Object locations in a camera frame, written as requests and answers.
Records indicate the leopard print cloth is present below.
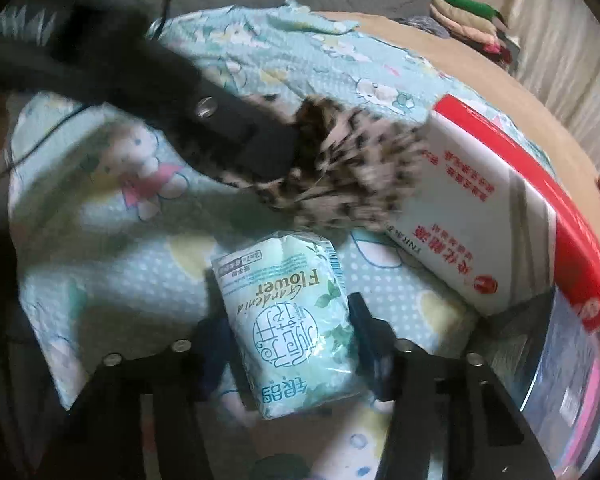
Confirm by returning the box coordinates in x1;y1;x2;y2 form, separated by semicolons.
215;95;431;233

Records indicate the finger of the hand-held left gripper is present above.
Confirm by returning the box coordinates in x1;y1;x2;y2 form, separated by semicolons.
150;55;301;181

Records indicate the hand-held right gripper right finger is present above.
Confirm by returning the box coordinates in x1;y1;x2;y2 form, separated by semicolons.
347;292;551;480

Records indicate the red and white tissue box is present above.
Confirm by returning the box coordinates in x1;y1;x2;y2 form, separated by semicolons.
385;94;600;333

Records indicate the black cable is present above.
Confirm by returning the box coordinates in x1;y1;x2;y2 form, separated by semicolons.
0;105;96;181

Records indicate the black box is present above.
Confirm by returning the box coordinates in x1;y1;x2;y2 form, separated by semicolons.
520;285;600;466

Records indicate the cartoon cat printed blanket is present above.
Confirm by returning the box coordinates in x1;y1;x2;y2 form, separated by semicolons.
0;2;556;480

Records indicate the stack of folded clothes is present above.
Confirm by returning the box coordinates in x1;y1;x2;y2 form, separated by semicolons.
427;0;518;66

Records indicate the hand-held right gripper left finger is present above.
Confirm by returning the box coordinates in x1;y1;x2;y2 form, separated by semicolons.
70;317;241;480

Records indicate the white curtain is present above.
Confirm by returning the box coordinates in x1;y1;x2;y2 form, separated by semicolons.
500;0;600;171

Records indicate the green tissue packet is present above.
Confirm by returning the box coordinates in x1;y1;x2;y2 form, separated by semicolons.
211;230;368;420

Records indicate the dark patterned cloth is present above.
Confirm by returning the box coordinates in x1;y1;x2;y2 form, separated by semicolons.
395;15;451;38

